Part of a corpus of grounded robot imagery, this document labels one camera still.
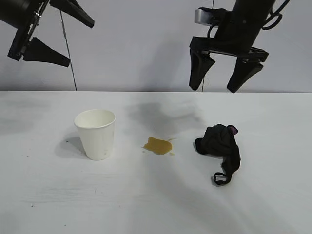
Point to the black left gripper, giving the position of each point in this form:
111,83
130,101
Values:
26,36

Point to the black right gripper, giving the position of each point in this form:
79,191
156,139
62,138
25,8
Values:
239,36

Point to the black cloth rag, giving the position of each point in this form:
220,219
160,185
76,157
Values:
217,141

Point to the white paper cup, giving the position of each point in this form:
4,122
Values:
97,141

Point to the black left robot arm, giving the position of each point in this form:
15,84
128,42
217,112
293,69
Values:
12,9

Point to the brown liquid spill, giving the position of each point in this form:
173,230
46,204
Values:
158,146

